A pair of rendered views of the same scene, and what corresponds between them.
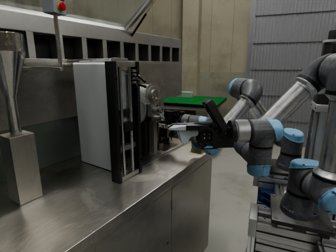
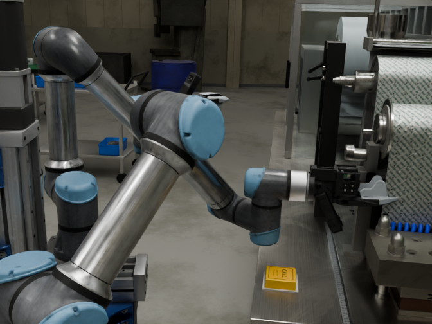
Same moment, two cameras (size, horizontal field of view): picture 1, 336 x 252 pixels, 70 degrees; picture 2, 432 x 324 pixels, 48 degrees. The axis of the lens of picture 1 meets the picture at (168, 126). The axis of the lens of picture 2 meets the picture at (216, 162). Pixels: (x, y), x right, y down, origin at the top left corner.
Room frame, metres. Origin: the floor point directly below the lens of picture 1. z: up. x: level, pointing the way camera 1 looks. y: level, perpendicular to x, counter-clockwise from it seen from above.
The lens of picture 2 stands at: (2.29, -0.79, 1.49)
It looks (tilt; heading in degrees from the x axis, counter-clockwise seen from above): 16 degrees down; 154
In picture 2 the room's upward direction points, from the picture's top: 2 degrees clockwise
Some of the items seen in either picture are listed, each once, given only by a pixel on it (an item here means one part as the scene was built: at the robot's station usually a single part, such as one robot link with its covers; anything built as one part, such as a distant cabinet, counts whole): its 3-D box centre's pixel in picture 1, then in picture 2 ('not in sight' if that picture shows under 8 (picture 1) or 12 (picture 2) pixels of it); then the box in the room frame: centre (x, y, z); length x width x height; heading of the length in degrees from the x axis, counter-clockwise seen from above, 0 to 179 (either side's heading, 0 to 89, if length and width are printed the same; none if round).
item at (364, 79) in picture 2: not in sight; (365, 81); (1.20, 0.21, 1.34); 0.06 x 0.06 x 0.06; 56
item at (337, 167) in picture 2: (174, 117); (333, 184); (1.41, -0.04, 1.12); 0.12 x 0.08 x 0.09; 56
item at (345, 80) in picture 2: not in sight; (343, 80); (1.17, 0.16, 1.34); 0.06 x 0.03 x 0.03; 56
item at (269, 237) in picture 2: (199, 140); (260, 219); (1.30, -0.18, 1.01); 0.11 x 0.08 x 0.11; 19
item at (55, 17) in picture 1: (58, 42); (375, 19); (0.98, 0.43, 1.51); 0.02 x 0.02 x 0.20
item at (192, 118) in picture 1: (198, 123); (267, 184); (1.32, -0.17, 1.11); 0.11 x 0.08 x 0.09; 56
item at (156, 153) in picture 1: (154, 130); (359, 199); (1.37, 0.08, 1.05); 0.06 x 0.05 x 0.31; 56
